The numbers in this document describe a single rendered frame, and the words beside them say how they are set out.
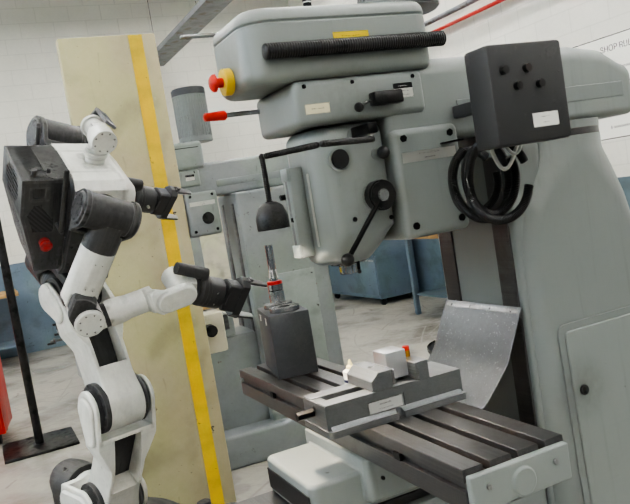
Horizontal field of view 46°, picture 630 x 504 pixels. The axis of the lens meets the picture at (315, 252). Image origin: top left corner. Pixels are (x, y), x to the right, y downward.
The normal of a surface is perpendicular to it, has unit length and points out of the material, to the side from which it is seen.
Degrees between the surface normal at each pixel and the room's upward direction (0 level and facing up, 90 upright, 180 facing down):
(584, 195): 91
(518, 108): 90
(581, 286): 89
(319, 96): 90
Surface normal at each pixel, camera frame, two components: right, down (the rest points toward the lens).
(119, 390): 0.50, -0.53
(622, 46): -0.89, 0.18
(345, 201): 0.42, 0.00
